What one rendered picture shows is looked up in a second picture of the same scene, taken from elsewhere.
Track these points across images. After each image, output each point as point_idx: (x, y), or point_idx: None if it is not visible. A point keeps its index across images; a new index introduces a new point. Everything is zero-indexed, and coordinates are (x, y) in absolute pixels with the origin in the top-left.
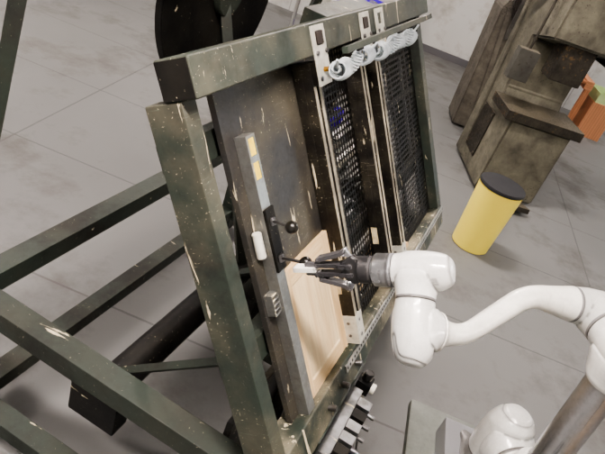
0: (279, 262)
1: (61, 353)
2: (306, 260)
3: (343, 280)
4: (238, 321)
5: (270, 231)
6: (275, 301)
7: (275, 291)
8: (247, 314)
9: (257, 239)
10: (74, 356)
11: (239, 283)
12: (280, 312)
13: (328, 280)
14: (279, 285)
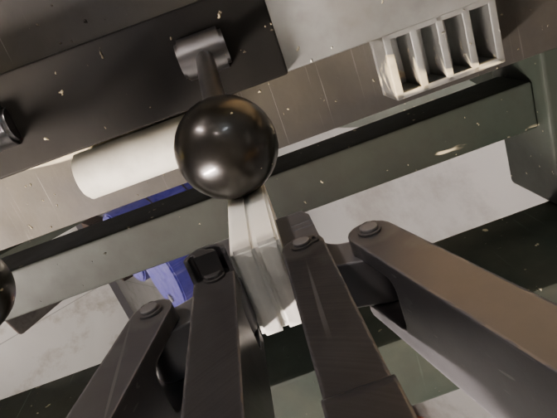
0: (230, 67)
1: (366, 123)
2: (206, 193)
3: (535, 385)
4: (416, 404)
5: (57, 153)
6: (428, 31)
7: (380, 43)
8: (412, 354)
9: (107, 191)
10: (377, 115)
11: (280, 397)
12: (495, 16)
13: (421, 352)
14: (354, 44)
